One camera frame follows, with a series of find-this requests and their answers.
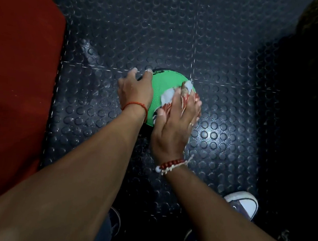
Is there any red thread bracelet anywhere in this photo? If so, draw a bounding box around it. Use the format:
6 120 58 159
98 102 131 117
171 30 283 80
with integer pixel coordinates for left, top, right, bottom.
121 101 149 124

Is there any grey white sneaker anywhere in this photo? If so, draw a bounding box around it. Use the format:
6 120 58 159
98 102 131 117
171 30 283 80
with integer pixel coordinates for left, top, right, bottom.
106 206 122 238
222 190 259 222

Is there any red padded mat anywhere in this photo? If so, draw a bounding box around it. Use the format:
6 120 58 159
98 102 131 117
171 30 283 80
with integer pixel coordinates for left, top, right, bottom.
0 0 68 215

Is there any person's right hand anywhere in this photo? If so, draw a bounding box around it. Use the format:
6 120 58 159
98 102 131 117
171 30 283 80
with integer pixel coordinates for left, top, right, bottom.
149 80 204 168

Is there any red bead bracelet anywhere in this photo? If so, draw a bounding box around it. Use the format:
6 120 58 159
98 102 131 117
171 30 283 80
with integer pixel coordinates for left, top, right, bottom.
155 152 195 178

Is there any white red patterned cloth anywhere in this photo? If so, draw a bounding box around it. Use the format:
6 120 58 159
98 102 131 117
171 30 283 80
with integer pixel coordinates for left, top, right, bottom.
153 79 204 127

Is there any person's right forearm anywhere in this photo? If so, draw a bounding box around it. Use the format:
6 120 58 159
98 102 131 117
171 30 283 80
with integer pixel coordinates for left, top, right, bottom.
155 161 311 241

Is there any grey white right sneaker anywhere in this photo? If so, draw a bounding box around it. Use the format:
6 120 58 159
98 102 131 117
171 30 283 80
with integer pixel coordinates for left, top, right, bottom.
222 190 259 222

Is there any person's left hand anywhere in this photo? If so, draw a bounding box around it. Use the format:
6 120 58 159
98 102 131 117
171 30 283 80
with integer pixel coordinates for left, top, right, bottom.
116 66 155 120

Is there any green rubber ball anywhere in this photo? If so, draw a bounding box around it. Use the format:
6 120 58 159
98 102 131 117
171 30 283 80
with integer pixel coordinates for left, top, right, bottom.
134 67 199 131

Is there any person's left forearm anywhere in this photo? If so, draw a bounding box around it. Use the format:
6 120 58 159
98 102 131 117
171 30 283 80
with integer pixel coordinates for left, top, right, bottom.
0 96 149 241

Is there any grey white left sneaker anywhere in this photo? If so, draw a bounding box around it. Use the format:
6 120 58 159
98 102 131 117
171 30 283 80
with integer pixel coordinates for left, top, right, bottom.
106 206 122 238

